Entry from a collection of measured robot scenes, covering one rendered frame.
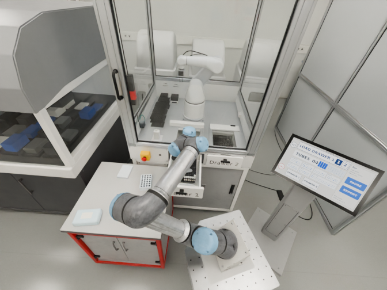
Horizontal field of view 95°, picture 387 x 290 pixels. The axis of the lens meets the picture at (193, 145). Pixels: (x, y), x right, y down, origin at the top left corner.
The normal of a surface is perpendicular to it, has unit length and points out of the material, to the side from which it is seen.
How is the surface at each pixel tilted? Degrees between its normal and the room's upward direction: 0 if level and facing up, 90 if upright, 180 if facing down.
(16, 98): 90
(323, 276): 0
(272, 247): 3
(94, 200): 0
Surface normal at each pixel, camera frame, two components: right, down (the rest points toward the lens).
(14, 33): 0.01, -0.14
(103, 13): -0.05, 0.65
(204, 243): -0.52, -0.44
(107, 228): 0.06, -0.75
